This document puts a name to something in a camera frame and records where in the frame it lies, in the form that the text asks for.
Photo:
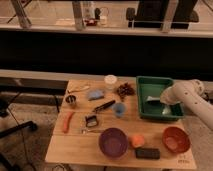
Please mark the white towel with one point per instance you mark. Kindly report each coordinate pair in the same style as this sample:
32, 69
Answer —
155, 100

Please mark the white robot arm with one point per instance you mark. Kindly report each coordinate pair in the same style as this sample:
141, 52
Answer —
189, 93

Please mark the green plastic tray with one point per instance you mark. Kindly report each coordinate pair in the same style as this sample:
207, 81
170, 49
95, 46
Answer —
154, 86

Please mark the white round container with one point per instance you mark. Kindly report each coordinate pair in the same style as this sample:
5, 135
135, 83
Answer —
110, 81

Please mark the brown grape bunch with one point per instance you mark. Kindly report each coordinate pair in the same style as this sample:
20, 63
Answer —
125, 90

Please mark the banana peel toy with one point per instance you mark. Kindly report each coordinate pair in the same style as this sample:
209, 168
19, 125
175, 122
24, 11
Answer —
79, 88

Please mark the small metal cup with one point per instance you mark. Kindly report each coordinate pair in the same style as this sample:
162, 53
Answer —
71, 100

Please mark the wooden table board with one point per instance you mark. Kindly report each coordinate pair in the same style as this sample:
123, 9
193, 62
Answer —
74, 147

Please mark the orange carrot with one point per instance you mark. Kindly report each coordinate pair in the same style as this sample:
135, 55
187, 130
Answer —
66, 122

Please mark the metal spoon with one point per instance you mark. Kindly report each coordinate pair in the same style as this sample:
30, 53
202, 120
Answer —
84, 131

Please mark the purple bowl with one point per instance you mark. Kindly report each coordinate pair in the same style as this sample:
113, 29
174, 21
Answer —
113, 142

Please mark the orange round sponge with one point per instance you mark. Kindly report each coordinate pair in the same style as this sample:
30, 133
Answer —
137, 140

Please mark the black rectangular block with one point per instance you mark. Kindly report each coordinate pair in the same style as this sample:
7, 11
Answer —
147, 153

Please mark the orange red bowl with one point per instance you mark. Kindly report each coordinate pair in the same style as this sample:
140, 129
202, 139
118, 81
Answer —
176, 140

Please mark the black office chair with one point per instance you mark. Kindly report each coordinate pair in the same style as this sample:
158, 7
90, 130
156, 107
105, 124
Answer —
4, 108

